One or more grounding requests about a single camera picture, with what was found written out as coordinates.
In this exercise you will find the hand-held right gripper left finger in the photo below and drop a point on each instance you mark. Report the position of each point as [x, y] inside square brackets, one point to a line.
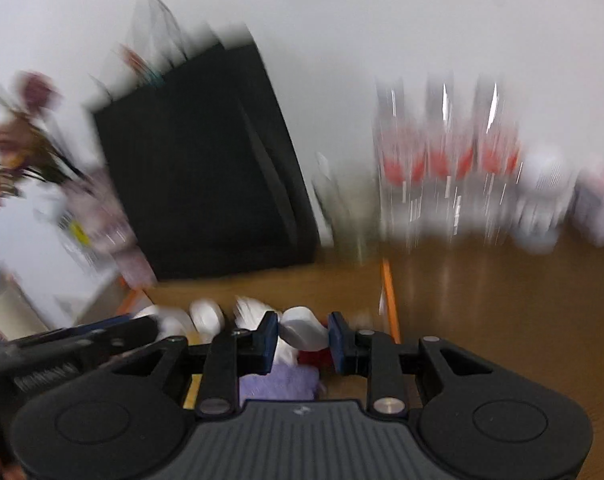
[267, 342]

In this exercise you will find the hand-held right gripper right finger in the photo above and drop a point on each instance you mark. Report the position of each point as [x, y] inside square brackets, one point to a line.
[338, 342]

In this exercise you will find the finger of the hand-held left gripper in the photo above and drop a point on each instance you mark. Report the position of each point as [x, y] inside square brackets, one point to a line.
[122, 332]

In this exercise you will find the orange-edged cardboard box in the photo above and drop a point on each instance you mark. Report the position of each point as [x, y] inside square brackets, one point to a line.
[389, 300]

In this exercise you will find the wooden desktop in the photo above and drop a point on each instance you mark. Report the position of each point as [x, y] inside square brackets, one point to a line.
[481, 300]

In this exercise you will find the small red object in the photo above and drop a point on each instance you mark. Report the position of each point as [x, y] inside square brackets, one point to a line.
[314, 359]

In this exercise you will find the crumpled white paper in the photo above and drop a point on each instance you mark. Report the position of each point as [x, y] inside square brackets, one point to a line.
[248, 312]

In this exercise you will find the purple cloth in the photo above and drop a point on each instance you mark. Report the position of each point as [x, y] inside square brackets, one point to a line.
[282, 385]

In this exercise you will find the white round object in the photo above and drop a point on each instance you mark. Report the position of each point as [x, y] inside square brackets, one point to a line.
[207, 316]
[169, 321]

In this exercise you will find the clear smiley face plastic bag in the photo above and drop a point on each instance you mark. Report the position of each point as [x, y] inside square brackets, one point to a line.
[77, 234]

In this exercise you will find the clear glass cup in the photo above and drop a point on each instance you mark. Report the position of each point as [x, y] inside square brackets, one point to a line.
[352, 210]

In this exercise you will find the black paper bag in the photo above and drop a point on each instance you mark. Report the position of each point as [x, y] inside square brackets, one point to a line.
[197, 170]

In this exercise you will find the red-label water bottle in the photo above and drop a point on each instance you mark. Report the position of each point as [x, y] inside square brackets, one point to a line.
[399, 170]
[496, 165]
[449, 165]

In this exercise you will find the dried pink rose bouquet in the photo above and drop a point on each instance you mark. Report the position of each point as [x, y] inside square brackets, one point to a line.
[32, 145]

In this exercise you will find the small white carton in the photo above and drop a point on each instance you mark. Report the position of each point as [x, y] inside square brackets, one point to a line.
[599, 205]

